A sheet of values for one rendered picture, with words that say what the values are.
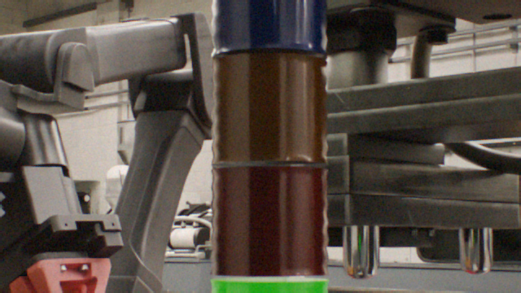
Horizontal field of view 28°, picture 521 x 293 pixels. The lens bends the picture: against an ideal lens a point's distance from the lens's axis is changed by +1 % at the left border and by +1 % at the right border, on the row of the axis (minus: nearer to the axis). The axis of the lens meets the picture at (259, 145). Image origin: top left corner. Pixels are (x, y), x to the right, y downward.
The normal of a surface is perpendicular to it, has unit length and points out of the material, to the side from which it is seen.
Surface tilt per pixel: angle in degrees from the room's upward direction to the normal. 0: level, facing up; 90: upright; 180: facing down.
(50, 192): 66
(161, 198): 89
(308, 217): 76
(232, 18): 104
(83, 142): 90
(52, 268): 87
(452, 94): 90
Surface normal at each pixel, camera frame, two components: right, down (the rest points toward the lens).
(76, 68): 0.91, -0.04
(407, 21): 0.00, 1.00
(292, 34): 0.36, 0.16
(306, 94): 0.58, 0.17
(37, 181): 0.66, -0.47
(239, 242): -0.50, 0.17
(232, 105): -0.60, -0.31
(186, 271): -0.71, -0.07
